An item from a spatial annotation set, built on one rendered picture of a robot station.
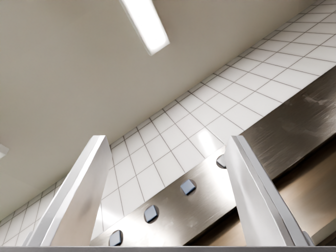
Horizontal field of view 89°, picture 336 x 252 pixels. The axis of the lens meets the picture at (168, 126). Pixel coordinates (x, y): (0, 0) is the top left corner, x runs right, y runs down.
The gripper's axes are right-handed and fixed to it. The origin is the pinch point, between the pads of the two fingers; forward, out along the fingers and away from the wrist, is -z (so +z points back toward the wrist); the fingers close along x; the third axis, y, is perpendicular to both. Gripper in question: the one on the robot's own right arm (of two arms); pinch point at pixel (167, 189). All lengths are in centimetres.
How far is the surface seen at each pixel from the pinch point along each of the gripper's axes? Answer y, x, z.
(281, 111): 32, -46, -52
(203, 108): 44, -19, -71
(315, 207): 37, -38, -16
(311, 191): 37, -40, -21
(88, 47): 15, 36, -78
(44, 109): 40, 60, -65
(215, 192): 48, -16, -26
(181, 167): 52, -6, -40
